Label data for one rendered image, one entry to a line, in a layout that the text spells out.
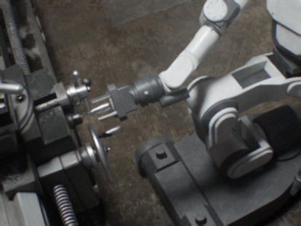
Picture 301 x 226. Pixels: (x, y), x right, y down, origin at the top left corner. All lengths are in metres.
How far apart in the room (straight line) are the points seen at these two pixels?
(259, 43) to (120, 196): 1.12
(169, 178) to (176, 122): 0.47
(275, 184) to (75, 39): 1.50
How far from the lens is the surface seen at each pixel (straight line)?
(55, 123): 1.66
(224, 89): 1.88
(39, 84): 1.78
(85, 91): 1.71
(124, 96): 1.71
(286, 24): 1.83
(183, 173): 2.28
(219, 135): 1.89
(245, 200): 2.23
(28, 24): 2.77
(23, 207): 1.57
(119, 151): 2.63
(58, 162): 1.67
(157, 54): 2.98
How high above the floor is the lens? 2.13
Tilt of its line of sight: 51 degrees down
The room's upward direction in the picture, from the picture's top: 15 degrees counter-clockwise
